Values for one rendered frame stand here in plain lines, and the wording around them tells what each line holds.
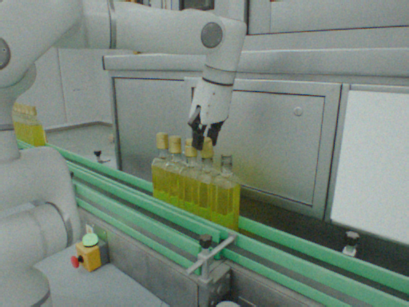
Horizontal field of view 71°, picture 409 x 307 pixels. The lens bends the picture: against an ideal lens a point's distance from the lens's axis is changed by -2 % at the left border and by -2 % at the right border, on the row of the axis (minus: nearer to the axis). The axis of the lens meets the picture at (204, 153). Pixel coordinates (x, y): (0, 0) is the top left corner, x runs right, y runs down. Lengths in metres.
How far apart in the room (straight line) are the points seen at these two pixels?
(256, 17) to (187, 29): 0.34
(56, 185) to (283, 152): 0.53
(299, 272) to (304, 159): 0.27
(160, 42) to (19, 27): 0.21
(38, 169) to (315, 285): 0.58
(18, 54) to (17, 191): 0.22
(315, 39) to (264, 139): 0.27
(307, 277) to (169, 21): 0.57
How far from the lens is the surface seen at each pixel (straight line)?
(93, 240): 0.98
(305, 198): 0.80
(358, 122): 0.71
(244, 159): 0.85
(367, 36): 0.73
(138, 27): 0.56
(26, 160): 0.57
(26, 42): 0.49
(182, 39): 0.55
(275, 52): 0.77
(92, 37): 0.57
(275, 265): 0.71
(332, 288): 0.68
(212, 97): 0.66
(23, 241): 0.57
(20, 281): 0.59
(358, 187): 0.74
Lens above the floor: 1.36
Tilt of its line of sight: 17 degrees down
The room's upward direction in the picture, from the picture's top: straight up
